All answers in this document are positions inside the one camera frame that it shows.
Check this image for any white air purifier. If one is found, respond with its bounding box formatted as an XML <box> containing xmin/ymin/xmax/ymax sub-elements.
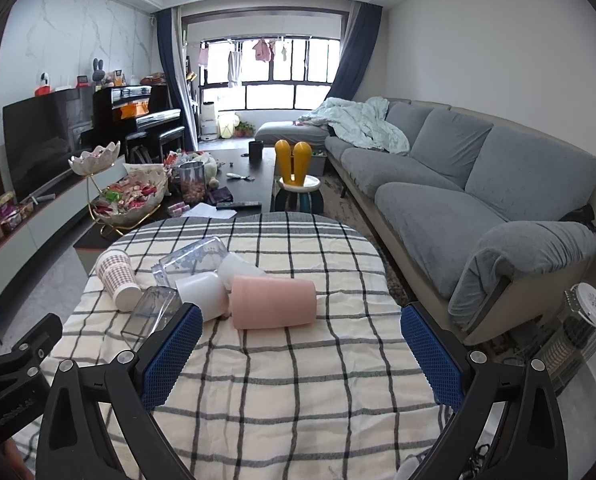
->
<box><xmin>200</xmin><ymin>101</ymin><xmax>217</xmax><ymax>136</ymax></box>

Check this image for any clear square glass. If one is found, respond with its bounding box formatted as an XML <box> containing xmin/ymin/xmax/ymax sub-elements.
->
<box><xmin>121</xmin><ymin>286</ymin><xmax>182</xmax><ymax>352</ymax></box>

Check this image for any grey rabbit plush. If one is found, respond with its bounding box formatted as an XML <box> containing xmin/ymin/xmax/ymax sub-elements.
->
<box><xmin>92</xmin><ymin>58</ymin><xmax>106</xmax><ymax>84</ymax></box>

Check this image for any red dotted paper cup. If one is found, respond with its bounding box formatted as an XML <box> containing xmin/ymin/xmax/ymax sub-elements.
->
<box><xmin>95</xmin><ymin>249</ymin><xmax>142</xmax><ymax>312</ymax></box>

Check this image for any clear snack jar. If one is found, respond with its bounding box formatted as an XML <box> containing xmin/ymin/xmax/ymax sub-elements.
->
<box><xmin>179</xmin><ymin>160</ymin><xmax>207</xmax><ymax>207</ymax></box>

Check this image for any dark coffee table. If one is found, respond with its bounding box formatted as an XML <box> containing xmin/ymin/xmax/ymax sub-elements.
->
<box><xmin>73</xmin><ymin>143</ymin><xmax>275</xmax><ymax>273</ymax></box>

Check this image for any grey sectional sofa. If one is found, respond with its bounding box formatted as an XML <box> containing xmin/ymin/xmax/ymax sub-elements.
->
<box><xmin>255</xmin><ymin>100</ymin><xmax>596</xmax><ymax>346</ymax></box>

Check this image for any gold tiered snack tray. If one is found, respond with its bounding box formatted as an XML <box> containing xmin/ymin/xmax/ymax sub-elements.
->
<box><xmin>69</xmin><ymin>142</ymin><xmax>169</xmax><ymax>235</ymax></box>

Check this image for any black television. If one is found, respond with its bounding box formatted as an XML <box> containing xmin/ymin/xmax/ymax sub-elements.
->
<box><xmin>2</xmin><ymin>88</ymin><xmax>94</xmax><ymax>200</ymax></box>

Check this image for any light green blanket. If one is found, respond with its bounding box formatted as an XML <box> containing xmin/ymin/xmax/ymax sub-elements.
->
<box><xmin>298</xmin><ymin>96</ymin><xmax>411</xmax><ymax>155</ymax></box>

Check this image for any black mug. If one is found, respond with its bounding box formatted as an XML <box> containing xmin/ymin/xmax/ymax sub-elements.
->
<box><xmin>248</xmin><ymin>141</ymin><xmax>264</xmax><ymax>162</ymax></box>

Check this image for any black upright piano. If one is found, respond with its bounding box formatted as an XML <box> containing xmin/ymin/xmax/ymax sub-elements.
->
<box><xmin>89</xmin><ymin>84</ymin><xmax>184</xmax><ymax>157</ymax></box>

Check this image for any blue right curtain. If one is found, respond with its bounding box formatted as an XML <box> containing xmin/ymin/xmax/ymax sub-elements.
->
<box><xmin>326</xmin><ymin>2</ymin><xmax>383</xmax><ymax>100</ymax></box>

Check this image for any electric space heater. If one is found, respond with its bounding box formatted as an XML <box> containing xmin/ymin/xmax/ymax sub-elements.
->
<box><xmin>536</xmin><ymin>283</ymin><xmax>596</xmax><ymax>394</ymax></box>

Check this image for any white tv cabinet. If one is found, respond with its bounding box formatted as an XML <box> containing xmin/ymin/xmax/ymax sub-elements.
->
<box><xmin>0</xmin><ymin>160</ymin><xmax>126</xmax><ymax>295</ymax></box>

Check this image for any white paper sheet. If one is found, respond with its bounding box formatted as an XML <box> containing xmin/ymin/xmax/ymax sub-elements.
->
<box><xmin>183</xmin><ymin>203</ymin><xmax>237</xmax><ymax>220</ymax></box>

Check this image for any black remote control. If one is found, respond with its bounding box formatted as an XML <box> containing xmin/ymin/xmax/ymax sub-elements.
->
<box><xmin>215</xmin><ymin>202</ymin><xmax>262</xmax><ymax>210</ymax></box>

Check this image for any black piano bench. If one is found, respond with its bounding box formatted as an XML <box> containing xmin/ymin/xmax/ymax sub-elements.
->
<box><xmin>125</xmin><ymin>126</ymin><xmax>184</xmax><ymax>164</ymax></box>

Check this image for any blue left curtain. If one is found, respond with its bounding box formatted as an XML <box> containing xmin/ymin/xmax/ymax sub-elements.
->
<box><xmin>155</xmin><ymin>8</ymin><xmax>198</xmax><ymax>152</ymax></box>

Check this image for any clear plastic cup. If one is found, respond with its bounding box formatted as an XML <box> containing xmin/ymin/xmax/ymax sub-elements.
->
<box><xmin>151</xmin><ymin>236</ymin><xmax>228</xmax><ymax>288</ymax></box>

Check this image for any blue curtain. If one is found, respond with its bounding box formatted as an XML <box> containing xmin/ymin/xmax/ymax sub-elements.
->
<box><xmin>326</xmin><ymin>2</ymin><xmax>383</xmax><ymax>100</ymax></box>
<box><xmin>155</xmin><ymin>8</ymin><xmax>198</xmax><ymax>152</ymax></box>

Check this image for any checked white tablecloth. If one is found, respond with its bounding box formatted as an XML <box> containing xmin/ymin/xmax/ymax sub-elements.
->
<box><xmin>12</xmin><ymin>210</ymin><xmax>454</xmax><ymax>480</ymax></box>

